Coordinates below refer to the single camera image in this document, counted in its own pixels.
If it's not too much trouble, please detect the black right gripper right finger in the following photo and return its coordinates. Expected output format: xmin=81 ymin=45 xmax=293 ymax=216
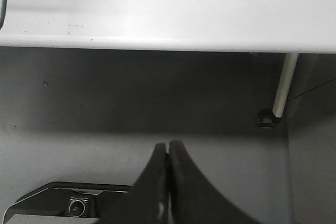
xmin=169 ymin=140 xmax=258 ymax=223

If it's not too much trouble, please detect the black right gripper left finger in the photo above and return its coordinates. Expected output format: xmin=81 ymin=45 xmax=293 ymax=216
xmin=96 ymin=143 xmax=168 ymax=223

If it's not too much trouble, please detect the black table foot caster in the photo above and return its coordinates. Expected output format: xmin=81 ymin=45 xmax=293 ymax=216
xmin=258 ymin=109 xmax=281 ymax=128

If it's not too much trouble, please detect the white table leg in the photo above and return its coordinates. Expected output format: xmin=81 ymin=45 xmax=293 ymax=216
xmin=272 ymin=52 xmax=299 ymax=120

